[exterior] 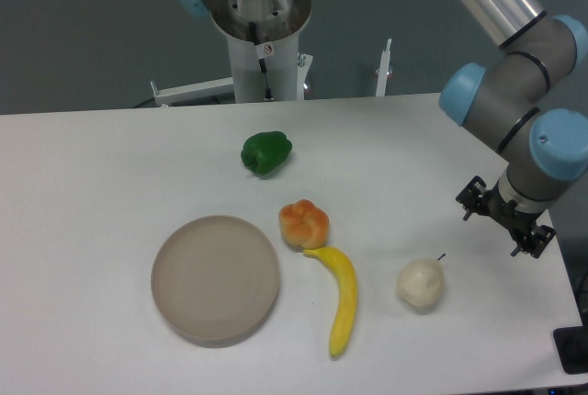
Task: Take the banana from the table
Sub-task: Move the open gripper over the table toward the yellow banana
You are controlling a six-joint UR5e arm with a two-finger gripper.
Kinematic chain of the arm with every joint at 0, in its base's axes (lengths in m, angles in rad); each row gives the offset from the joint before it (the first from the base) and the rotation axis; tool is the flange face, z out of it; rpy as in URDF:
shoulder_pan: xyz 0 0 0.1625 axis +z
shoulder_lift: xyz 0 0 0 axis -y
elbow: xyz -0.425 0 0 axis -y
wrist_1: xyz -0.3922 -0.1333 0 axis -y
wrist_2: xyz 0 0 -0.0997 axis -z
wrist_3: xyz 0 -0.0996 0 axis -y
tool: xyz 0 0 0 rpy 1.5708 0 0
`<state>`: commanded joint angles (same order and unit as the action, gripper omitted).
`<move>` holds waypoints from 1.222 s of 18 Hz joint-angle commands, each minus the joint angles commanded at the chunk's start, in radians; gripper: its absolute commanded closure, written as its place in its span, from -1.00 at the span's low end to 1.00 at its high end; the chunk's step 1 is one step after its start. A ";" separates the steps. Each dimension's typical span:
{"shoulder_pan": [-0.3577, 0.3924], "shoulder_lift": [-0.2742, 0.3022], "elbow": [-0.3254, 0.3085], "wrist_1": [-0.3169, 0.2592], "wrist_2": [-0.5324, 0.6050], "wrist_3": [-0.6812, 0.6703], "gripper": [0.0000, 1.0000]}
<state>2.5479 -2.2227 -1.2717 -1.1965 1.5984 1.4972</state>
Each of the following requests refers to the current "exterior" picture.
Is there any beige round plate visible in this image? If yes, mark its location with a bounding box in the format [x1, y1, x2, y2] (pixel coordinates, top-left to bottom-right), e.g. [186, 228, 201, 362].
[151, 215, 280, 348]

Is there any black device at edge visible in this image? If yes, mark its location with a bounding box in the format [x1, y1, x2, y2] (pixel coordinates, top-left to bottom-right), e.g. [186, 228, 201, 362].
[553, 326, 587, 375]

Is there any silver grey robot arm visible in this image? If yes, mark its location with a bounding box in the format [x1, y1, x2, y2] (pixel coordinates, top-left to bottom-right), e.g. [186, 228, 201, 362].
[179, 0, 587, 257]

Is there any orange bread roll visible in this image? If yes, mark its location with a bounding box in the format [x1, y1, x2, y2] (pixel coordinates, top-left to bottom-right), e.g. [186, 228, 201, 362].
[278, 199, 330, 249]

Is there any white metal bracket right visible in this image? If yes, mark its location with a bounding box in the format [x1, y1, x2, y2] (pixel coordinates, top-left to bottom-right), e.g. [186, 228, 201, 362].
[375, 38, 392, 97]

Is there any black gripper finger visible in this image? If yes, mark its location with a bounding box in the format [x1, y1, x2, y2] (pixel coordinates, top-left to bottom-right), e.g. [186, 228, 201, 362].
[510, 223, 556, 258]
[456, 175, 488, 221]

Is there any white pear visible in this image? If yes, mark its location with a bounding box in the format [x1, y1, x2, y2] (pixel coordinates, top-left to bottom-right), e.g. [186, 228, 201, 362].
[396, 257, 446, 310]

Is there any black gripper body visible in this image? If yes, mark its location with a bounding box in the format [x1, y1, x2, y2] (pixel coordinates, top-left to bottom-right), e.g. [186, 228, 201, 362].
[482, 186, 547, 234]

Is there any green bell pepper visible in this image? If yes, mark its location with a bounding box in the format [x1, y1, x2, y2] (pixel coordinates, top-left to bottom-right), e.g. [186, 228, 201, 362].
[240, 130, 293, 176]

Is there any black cable on pedestal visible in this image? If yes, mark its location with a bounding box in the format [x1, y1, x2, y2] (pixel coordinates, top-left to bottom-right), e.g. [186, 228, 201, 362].
[247, 21, 276, 102]

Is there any white metal bracket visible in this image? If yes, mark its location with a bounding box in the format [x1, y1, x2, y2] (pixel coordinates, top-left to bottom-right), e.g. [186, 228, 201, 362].
[150, 77, 233, 107]
[375, 38, 392, 97]

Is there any white metal bracket left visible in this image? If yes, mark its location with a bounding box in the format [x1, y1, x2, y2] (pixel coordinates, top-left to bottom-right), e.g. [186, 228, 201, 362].
[150, 77, 233, 107]

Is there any yellow banana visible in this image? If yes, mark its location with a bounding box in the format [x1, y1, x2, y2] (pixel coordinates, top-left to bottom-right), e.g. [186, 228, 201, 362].
[303, 246, 358, 358]

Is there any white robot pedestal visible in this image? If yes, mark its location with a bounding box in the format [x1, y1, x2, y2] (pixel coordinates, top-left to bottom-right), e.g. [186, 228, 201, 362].
[212, 0, 311, 104]

